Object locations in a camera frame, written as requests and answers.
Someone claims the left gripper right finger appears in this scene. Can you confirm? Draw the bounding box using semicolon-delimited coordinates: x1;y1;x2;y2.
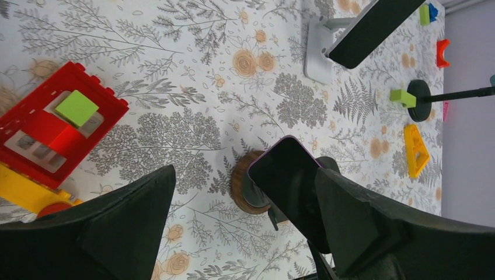
315;168;494;279

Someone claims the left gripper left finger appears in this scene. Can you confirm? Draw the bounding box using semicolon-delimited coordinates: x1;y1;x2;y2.
1;165;176;279

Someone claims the purple-edged black phone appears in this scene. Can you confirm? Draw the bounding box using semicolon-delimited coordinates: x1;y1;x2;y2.
247;135;330;254

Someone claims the wooden-base grey phone stand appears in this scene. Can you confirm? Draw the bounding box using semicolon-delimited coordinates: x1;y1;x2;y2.
231;151;340;227

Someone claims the right black tripod stand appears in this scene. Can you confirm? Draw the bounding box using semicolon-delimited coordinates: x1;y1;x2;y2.
407;79;494;123

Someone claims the white phone stand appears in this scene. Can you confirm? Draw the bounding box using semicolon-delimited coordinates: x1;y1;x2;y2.
304;16;354;85

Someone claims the black phone on white stand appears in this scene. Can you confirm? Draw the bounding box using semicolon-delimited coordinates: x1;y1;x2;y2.
325;0;424;69

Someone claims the red yellow toy truck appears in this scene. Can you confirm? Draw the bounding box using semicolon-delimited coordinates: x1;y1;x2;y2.
1;62;128;217

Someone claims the pink brick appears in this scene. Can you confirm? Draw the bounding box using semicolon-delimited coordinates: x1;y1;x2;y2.
442;101;449;122

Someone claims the floral patterned mat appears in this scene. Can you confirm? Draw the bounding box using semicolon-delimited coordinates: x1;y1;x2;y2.
1;1;445;279

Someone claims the red arch block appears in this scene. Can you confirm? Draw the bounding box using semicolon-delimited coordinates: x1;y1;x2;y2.
436;39;451;68

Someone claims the green cylinder block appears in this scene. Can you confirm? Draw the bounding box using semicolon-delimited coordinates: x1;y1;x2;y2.
419;5;430;26

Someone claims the blue heart block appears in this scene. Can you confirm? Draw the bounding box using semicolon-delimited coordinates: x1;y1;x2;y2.
428;3;438;23

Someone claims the yellow triangle frame toy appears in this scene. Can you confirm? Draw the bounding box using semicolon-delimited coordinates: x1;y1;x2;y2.
404;124;430;179

